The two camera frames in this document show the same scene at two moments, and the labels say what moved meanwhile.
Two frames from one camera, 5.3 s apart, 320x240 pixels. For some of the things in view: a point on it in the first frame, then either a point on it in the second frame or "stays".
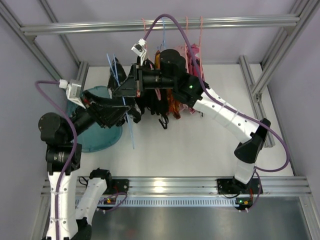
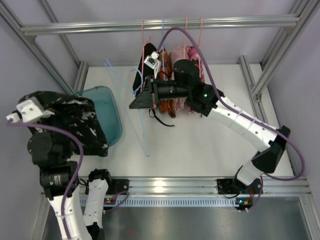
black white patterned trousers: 117,75 → 74,115
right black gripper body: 137,81 → 152,91
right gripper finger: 131,92 → 141,102
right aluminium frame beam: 306,9 stays
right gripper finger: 130,82 → 148,83
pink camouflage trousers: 195,49 stays
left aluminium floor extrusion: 82,74 stays
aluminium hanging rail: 160,25 stays
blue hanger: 115,70 → 107,63
